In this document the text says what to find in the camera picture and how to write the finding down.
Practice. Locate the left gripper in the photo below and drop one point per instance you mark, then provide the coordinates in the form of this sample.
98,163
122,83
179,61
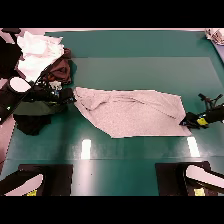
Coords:
67,95

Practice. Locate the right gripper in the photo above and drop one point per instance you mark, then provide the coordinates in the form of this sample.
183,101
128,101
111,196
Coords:
193,120

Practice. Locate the grey shirt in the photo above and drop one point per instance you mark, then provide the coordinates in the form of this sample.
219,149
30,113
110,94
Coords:
133,113

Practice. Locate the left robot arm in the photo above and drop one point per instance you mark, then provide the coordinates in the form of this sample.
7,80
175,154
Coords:
13,96

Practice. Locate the brown garment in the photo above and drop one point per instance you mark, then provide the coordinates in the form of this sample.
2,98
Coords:
61,71

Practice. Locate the olive green garment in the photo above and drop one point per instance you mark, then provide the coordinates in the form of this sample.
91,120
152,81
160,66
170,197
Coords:
36,108

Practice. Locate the black garment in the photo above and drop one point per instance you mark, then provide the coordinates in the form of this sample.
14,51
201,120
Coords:
31,124
9,58

